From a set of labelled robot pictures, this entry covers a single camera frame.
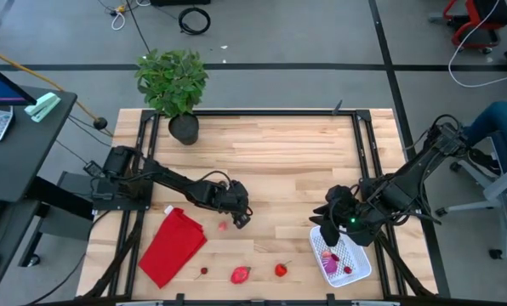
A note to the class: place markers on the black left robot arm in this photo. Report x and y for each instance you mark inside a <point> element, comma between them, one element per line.
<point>172,180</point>

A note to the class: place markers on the mint green stapler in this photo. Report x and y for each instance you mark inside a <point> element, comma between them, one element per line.
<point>43,107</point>

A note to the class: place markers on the black metal table frame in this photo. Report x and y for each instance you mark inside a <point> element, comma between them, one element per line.
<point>279,112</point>

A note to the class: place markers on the purple toy onion half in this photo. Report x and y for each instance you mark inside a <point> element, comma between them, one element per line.
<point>330,266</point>

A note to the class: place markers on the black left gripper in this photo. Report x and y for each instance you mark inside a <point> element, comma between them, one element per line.
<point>232,197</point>

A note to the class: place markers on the green potted plant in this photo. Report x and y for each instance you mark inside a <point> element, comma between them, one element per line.
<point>172,81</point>

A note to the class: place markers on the pink toy dragon fruit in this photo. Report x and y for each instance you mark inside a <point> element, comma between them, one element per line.
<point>240,275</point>

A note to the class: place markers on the red toy cherry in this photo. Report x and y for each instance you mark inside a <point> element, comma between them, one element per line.
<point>335,257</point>
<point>347,269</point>
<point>204,270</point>

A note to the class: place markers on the red folded cloth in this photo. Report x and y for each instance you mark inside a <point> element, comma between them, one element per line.
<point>172,246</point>

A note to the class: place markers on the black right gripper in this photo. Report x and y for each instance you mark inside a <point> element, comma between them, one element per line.
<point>355,212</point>

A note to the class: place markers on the pale pink toy fruit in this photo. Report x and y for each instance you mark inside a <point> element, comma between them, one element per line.
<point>222,225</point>
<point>326,254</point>

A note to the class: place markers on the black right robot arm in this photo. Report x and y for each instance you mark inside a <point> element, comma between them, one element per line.
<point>411,178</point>

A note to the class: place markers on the black desk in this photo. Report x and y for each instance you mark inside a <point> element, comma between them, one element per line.
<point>24,157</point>

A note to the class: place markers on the red framed black chair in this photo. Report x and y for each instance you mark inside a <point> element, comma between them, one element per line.
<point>493,10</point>

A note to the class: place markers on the grey office chair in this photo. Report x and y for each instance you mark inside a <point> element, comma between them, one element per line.
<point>504,183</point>

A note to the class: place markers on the yellow pole with black foot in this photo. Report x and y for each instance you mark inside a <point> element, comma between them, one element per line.
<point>36,74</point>

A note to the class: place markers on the black clamp lever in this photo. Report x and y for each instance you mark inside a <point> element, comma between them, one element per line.
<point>337,107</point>

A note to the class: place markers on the red toy strawberry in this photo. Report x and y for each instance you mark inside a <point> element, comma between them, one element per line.
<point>280,269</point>

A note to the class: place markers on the person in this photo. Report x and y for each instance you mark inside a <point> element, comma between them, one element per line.
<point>500,123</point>

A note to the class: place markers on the white perforated plastic basket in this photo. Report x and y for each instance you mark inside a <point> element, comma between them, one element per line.
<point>355,263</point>

